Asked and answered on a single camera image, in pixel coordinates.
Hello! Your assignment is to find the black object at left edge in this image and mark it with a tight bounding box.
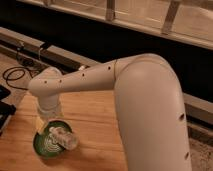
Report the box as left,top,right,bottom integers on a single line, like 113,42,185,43
0,84,16,136

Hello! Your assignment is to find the grey baseboard rail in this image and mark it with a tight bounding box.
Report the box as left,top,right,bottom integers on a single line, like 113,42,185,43
0,27,213,129

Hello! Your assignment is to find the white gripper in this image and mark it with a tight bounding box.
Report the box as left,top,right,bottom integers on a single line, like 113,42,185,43
35,101,63,134

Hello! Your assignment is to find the green ceramic bowl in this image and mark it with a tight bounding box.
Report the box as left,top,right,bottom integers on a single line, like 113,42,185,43
33,120,72,158

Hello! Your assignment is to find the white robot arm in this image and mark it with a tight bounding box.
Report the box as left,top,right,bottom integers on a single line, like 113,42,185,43
28,53,192,171

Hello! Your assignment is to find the black coiled cable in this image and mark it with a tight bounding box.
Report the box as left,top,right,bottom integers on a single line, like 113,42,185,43
2,65,41,91

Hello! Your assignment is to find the wooden frame rail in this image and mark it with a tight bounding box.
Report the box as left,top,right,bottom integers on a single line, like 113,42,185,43
16,0,213,51

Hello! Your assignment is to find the small white bottle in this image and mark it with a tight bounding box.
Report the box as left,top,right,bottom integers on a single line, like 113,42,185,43
49,127,78,150

